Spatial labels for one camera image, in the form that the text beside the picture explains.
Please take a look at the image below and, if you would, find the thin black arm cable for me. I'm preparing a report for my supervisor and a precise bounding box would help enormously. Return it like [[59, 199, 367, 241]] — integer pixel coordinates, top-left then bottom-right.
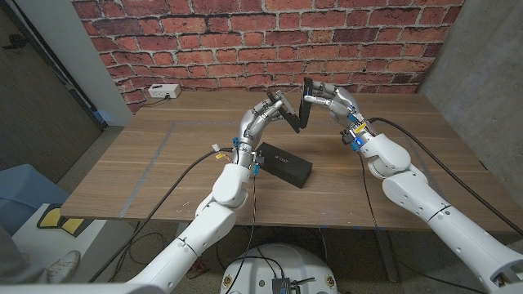
[[357, 153, 487, 294], [223, 175, 257, 294]]

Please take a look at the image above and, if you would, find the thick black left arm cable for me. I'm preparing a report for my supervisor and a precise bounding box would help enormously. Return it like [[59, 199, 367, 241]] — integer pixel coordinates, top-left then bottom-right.
[[87, 147, 235, 283]]

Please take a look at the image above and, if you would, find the blue upholstered seat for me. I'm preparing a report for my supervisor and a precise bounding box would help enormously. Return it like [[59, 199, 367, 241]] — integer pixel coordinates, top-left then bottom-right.
[[0, 163, 70, 236]]

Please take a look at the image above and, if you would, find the black stapler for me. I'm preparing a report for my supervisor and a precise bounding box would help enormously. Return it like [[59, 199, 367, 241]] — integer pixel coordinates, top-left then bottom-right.
[[266, 77, 315, 135]]

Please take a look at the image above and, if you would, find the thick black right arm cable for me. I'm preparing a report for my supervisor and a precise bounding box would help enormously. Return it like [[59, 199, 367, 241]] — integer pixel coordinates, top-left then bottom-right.
[[367, 117, 523, 237]]

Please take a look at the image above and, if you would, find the black door handle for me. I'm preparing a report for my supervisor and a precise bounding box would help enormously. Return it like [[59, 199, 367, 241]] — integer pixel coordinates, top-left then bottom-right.
[[2, 33, 29, 51]]

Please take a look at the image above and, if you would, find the red brick printed backdrop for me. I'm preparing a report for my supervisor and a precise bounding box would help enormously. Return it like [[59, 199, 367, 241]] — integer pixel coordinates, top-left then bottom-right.
[[71, 0, 467, 114]]

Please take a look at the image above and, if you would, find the white floor board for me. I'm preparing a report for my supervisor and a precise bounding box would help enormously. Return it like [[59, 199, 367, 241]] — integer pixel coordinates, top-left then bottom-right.
[[11, 203, 136, 283]]

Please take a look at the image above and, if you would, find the person's grey trouser leg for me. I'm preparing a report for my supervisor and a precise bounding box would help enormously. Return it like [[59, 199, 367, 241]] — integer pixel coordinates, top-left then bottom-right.
[[0, 226, 47, 285]]

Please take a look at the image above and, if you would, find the dark grey door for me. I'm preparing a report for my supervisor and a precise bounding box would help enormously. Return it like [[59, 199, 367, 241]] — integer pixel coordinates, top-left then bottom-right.
[[0, 7, 103, 185]]

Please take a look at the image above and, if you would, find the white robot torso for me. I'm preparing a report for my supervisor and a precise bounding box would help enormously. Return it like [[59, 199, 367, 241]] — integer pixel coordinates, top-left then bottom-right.
[[220, 243, 339, 294]]

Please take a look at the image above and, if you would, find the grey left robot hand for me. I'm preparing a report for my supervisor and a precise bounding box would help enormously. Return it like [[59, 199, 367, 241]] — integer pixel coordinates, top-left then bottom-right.
[[232, 97, 287, 168]]

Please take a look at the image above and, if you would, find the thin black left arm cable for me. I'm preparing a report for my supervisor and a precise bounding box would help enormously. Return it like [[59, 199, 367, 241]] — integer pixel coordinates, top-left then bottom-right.
[[223, 175, 257, 294]]

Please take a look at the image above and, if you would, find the white power strip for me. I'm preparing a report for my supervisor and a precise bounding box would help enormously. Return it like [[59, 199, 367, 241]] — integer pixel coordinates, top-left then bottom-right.
[[147, 83, 182, 100]]

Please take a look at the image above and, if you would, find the metal table leg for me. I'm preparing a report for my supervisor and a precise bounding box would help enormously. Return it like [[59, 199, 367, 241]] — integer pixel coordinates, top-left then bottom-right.
[[373, 230, 400, 283]]

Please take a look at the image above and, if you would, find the black rectangular box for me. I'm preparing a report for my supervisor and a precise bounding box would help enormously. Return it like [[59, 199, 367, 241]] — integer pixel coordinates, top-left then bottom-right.
[[257, 141, 314, 189]]

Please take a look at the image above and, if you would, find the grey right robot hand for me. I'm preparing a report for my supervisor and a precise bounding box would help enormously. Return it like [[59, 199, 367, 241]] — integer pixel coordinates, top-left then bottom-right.
[[304, 81, 375, 146]]

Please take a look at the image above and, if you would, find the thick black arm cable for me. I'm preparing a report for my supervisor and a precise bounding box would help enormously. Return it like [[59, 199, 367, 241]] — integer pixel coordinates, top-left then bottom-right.
[[367, 117, 523, 237], [87, 147, 235, 283]]

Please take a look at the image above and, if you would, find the grey torso electronics module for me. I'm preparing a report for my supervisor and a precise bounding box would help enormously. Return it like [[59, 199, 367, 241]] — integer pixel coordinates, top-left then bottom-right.
[[271, 277, 303, 294]]

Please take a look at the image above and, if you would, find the white sneaker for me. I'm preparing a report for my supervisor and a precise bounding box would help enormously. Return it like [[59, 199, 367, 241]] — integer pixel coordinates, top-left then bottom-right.
[[47, 249, 82, 283]]

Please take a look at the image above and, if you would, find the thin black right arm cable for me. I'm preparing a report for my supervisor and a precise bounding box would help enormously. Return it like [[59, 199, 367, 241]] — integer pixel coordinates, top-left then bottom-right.
[[357, 153, 487, 294]]

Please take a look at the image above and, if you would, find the black floor cable loop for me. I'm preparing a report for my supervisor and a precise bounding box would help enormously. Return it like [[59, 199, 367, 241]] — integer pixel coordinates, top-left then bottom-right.
[[215, 225, 287, 281]]

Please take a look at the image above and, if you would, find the black power strip cord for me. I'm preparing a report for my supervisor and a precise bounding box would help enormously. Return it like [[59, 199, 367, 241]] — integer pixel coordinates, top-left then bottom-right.
[[141, 96, 169, 108]]

